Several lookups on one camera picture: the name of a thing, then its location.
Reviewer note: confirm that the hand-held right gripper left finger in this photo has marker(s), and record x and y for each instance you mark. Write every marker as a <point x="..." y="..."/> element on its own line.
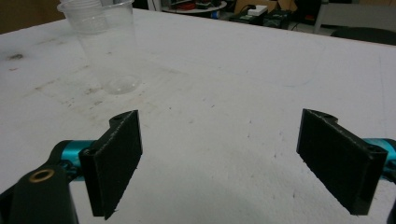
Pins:
<point x="115" y="161"/>

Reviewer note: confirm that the white foam mat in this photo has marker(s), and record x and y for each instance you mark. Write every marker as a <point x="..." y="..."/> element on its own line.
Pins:
<point x="224" y="77"/>

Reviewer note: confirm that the white box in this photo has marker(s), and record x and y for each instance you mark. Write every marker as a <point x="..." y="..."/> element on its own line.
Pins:
<point x="257" y="10"/>

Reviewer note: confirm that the cardboard box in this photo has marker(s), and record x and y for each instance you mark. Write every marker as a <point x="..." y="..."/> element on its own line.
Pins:
<point x="264" y="3"/>

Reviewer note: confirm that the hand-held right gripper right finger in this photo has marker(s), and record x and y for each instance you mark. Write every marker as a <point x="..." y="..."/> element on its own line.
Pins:
<point x="336" y="158"/>

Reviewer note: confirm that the single clear plastic cup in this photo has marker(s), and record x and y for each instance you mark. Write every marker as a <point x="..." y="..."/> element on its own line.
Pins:
<point x="106" y="40"/>

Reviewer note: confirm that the blue tape roll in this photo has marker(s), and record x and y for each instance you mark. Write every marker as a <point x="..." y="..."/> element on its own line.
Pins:
<point x="214" y="14"/>

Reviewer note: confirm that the black round stool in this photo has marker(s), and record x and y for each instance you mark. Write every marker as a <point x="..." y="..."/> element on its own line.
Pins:
<point x="364" y="34"/>

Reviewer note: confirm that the round white table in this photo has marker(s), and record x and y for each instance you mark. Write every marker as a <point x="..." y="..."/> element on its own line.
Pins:
<point x="196" y="8"/>

